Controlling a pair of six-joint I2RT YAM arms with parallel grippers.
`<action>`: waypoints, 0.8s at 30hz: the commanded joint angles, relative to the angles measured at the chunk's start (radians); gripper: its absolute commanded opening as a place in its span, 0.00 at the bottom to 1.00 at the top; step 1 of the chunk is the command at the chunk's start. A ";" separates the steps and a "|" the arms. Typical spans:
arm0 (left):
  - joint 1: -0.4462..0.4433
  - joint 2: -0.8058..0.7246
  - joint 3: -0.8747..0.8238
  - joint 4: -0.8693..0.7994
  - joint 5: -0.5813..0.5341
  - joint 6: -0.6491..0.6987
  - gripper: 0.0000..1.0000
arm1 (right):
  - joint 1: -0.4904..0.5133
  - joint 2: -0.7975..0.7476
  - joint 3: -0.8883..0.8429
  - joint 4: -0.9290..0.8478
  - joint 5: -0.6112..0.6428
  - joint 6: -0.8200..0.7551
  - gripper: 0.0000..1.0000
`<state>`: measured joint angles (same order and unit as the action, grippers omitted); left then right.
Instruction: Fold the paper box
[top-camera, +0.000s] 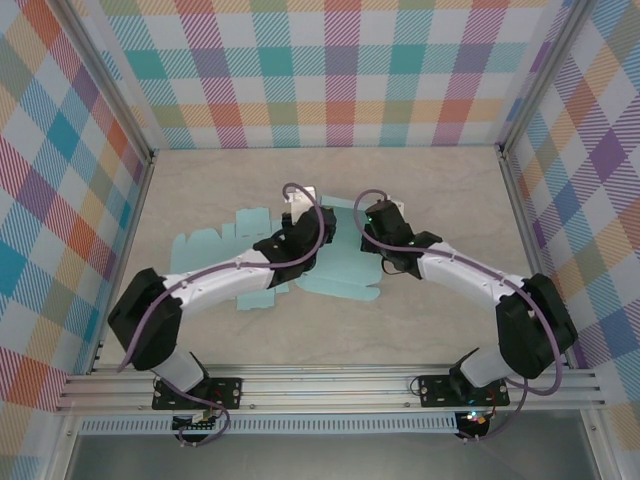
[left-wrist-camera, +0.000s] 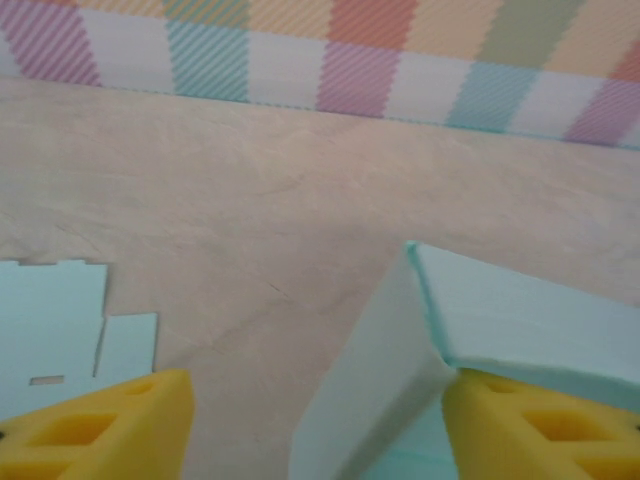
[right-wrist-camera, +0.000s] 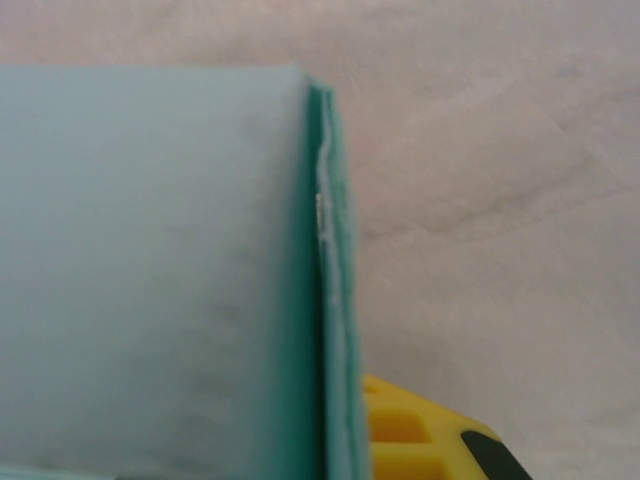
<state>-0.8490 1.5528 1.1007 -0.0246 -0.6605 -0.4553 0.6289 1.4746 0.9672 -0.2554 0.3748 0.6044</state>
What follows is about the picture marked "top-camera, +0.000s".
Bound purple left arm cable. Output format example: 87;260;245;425
117;181;329;449

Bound small circuit board with light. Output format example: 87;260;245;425
457;409;490;430

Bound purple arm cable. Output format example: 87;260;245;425
353;188;564;446
117;181;329;449

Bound aluminium side rail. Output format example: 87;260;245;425
498;147;572;370
88;149;157;376

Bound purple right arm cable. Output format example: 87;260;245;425
353;188;564;446

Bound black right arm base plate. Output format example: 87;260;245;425
417;373;512;409

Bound small black circuit board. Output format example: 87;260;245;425
172;412;222;434

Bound aluminium frame post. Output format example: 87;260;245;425
498;0;596;159
58;0;157;169

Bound light blue paper box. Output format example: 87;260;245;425
171;206;281;312
294;195;382;304

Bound aluminium mounting rail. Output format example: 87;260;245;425
53;363;608;415

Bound grey metal panel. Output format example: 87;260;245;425
64;432;601;480

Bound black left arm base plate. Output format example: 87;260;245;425
151;375;245;412

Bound slotted grey cable duct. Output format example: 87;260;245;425
78;412;460;436

